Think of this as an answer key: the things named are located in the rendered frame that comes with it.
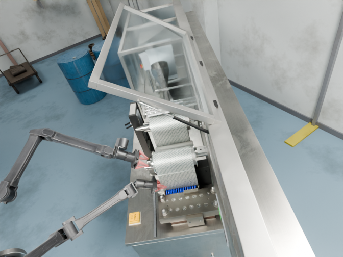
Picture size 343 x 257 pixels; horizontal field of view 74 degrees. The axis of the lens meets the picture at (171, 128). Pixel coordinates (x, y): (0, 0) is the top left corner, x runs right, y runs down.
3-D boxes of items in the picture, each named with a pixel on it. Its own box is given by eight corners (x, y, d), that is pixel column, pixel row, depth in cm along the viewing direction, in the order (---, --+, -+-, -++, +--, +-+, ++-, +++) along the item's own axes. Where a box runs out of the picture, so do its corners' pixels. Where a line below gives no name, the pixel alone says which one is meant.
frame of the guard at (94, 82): (117, 11, 168) (120, 1, 164) (185, 40, 185) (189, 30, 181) (83, 99, 84) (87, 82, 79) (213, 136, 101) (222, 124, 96)
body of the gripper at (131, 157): (133, 168, 138) (121, 165, 135) (134, 155, 145) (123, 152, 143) (138, 162, 134) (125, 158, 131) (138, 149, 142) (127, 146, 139)
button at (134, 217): (130, 214, 159) (129, 212, 158) (140, 212, 159) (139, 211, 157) (129, 224, 154) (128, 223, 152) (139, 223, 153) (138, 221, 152)
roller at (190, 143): (158, 155, 165) (154, 143, 158) (194, 148, 163) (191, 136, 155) (159, 168, 157) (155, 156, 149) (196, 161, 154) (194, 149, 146)
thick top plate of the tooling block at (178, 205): (160, 200, 155) (157, 196, 151) (219, 190, 151) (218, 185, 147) (161, 224, 143) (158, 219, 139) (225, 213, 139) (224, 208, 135)
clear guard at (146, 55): (122, 6, 163) (123, 6, 162) (186, 33, 178) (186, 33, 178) (96, 82, 84) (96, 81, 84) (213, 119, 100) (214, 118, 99)
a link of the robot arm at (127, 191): (71, 241, 121) (61, 223, 121) (71, 240, 126) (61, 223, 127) (139, 195, 142) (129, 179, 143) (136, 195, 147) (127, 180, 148)
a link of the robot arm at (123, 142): (106, 157, 140) (103, 152, 132) (111, 140, 145) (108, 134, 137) (125, 160, 139) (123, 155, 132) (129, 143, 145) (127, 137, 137)
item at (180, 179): (164, 191, 155) (157, 175, 142) (198, 185, 153) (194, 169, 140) (164, 191, 154) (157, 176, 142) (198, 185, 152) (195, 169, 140)
